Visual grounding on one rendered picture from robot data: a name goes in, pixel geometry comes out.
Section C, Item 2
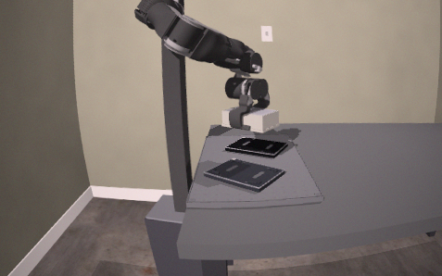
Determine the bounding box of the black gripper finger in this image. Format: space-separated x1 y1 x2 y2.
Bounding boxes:
253 92 270 108
229 91 254 131

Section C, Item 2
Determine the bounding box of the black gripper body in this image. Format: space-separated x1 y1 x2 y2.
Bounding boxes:
225 73 269 100

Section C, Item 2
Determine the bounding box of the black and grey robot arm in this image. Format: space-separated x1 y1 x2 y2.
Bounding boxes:
134 0 262 77

